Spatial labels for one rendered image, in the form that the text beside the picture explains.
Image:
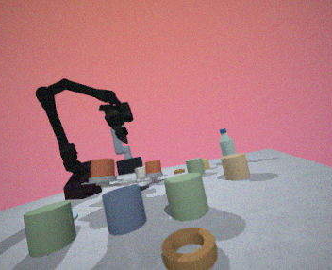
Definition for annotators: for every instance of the blue cylinder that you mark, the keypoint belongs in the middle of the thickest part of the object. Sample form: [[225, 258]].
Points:
[[124, 210]]

